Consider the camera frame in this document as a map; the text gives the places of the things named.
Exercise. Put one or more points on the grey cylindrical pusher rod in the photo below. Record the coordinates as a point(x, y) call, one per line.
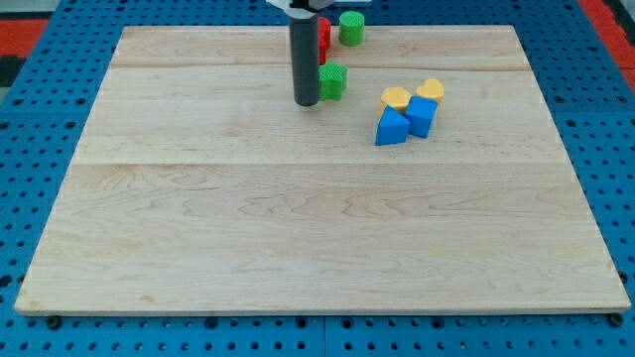
point(305, 59)

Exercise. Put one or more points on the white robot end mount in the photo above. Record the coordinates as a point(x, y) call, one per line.
point(314, 6)

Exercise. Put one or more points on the green star block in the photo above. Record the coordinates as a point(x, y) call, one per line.
point(332, 80)

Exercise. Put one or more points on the red block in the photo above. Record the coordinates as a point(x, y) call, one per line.
point(324, 38)

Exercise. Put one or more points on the green cylinder block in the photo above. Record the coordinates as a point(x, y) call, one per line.
point(351, 28)

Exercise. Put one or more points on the yellow hexagon block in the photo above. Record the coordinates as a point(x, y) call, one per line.
point(396, 97)

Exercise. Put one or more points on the blue triangle block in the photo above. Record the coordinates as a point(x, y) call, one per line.
point(392, 128)

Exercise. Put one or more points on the blue cube block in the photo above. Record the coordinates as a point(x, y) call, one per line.
point(420, 113)

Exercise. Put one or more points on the yellow heart block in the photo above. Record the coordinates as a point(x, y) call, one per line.
point(432, 89)

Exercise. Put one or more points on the light wooden board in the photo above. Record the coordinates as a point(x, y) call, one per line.
point(199, 187)

